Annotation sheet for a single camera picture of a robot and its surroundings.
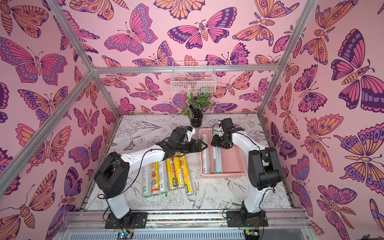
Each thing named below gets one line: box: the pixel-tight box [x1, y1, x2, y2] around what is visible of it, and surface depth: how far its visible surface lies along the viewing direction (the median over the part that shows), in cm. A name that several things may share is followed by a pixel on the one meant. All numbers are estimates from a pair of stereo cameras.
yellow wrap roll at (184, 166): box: [179, 155, 194, 197], surface depth 86 cm
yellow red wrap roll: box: [151, 161, 160, 196], surface depth 85 cm
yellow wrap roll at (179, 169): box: [174, 152, 186, 190], surface depth 89 cm
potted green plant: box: [181, 92, 215, 128], surface depth 97 cm
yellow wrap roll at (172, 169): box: [166, 157, 178, 191], surface depth 87 cm
